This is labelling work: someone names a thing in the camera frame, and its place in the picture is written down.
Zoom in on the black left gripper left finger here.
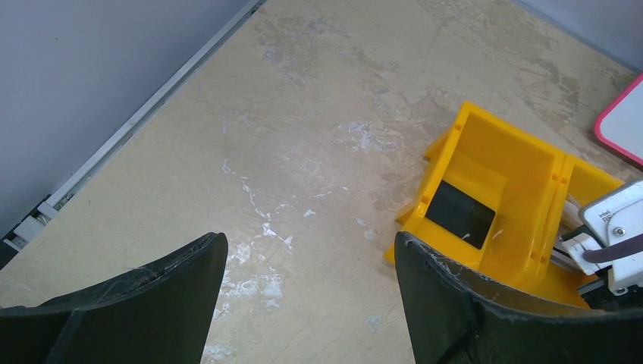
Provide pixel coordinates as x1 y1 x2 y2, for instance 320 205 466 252
1 232 228 363

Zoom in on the black card in bin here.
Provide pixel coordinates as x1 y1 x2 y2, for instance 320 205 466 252
425 181 496 249

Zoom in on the aluminium frame rail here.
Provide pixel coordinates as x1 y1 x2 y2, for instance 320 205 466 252
1 1 261 259

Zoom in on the pink-framed whiteboard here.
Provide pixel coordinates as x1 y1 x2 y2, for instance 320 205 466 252
594 74 642 167

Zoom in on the yellow three-compartment plastic bin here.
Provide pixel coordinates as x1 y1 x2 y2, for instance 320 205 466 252
396 102 621 308

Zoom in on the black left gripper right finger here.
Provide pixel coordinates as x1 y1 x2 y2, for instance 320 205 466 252
394 231 642 363

